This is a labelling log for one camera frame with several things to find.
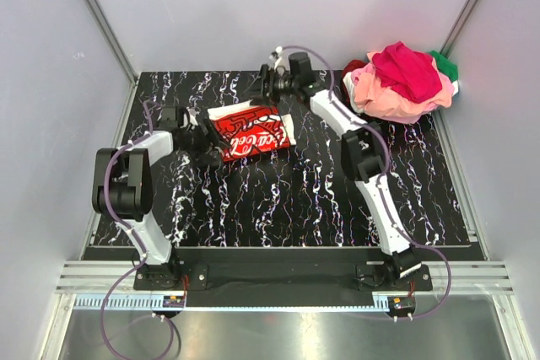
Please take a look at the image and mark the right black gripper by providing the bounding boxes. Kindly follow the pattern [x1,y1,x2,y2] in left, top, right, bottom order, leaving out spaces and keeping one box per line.
[240,65,298,109]

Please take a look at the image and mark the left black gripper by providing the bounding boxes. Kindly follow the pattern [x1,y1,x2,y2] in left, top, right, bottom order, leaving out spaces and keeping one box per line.
[179,117,232,166]

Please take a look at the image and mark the white t-shirt red print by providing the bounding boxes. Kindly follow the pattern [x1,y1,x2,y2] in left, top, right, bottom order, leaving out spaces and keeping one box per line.
[208,101,296,162]

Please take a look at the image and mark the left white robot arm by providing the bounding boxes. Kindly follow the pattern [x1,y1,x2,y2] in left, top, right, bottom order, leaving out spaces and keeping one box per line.
[91,105,230,289]

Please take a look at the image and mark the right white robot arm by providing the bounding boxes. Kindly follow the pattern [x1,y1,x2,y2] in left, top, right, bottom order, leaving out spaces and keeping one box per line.
[246,46,421,290]

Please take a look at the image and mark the dark red t-shirt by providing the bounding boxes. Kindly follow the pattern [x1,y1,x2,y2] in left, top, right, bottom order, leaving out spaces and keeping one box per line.
[340,59,367,104]

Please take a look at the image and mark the pink t-shirt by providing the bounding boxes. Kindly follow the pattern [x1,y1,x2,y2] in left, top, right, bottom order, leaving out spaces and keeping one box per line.
[346,60,459,124]

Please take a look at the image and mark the magenta t-shirt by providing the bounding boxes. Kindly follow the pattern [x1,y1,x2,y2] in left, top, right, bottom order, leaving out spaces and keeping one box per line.
[370,41,442,104]

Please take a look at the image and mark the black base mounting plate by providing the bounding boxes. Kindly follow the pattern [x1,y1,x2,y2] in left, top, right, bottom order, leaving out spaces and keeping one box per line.
[135,247,432,293]

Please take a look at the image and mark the green t-shirt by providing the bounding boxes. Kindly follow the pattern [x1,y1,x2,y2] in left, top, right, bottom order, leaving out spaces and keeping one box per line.
[428,51,459,82]

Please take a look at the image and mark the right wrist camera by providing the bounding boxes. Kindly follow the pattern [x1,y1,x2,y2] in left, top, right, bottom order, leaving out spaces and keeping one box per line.
[269,46,316,84]

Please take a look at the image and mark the aluminium rail profile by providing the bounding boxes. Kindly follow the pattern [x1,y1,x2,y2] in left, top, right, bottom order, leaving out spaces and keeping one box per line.
[55,261,512,294]

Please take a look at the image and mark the grey slotted cable duct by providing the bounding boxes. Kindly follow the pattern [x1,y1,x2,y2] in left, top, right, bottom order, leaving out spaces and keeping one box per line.
[74,293,389,313]

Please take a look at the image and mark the left aluminium corner post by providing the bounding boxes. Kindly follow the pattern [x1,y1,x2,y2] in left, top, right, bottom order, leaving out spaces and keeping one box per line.
[84,0,138,84]

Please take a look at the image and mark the aluminium corner post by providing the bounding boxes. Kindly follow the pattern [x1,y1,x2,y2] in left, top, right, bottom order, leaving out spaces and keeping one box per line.
[440,0,481,57]
[84,0,138,84]

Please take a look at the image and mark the right aluminium corner post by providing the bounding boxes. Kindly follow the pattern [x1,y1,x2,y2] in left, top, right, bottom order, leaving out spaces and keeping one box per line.
[440,0,481,57]

